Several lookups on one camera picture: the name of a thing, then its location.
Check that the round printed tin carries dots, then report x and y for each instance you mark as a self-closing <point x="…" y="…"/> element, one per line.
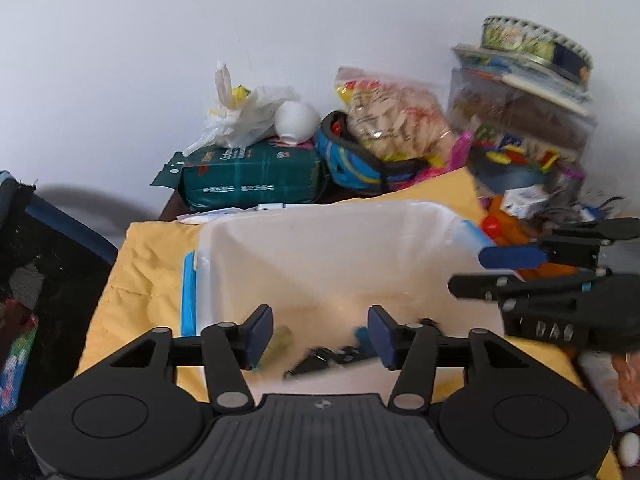
<point x="530" y="42"/>

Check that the white printed packet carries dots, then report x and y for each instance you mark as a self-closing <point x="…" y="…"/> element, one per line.
<point x="605" y="385"/>

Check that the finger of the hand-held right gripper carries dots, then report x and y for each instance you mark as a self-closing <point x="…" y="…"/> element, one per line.
<point x="475" y="285"/>
<point x="510" y="257"/>

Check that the white paper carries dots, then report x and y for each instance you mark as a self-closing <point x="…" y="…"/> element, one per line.
<point x="220" y="215"/>

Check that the white printed card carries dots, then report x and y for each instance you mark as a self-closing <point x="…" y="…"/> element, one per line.
<point x="522" y="199"/>

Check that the clear toy container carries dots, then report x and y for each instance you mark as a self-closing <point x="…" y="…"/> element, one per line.
<point x="525" y="125"/>

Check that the black binder clip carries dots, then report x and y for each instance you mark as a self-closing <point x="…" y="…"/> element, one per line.
<point x="320" y="357"/>

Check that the colourful printed box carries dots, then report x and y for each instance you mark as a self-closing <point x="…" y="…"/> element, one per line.
<point x="15" y="360"/>

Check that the blue toy piece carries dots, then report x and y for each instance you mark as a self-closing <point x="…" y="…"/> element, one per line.
<point x="361" y="336"/>

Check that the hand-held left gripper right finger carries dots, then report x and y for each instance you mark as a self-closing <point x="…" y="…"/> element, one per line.
<point x="380" y="337"/>

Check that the black bag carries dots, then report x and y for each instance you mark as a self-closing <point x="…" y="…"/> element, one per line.
<point x="60" y="290"/>

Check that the green tissue pack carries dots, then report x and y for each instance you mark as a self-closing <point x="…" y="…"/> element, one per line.
<point x="250" y="175"/>

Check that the orange box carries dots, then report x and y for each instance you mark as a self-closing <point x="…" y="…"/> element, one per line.
<point x="505" y="227"/>

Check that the yellow cloth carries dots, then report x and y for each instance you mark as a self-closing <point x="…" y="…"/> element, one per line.
<point x="150" y="270"/>

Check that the blue helmet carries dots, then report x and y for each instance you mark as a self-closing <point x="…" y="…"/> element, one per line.
<point x="345" y="165"/>

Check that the pink wrapper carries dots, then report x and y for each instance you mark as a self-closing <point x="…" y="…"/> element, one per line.
<point x="462" y="147"/>

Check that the white egg-shaped toy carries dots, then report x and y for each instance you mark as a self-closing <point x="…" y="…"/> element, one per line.
<point x="630" y="447"/>

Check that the white ball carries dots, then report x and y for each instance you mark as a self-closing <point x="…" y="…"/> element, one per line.
<point x="297" y="120"/>

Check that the white plastic bag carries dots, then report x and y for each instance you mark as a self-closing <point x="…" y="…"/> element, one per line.
<point x="240" y="120"/>

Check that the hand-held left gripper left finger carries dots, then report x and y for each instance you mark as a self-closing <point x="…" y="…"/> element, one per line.
<point x="260" y="336"/>

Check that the clear snack bag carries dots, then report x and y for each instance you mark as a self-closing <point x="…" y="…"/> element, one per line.
<point x="395" y="120"/>

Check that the white plastic storage bin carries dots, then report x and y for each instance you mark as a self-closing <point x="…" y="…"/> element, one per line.
<point x="325" y="260"/>

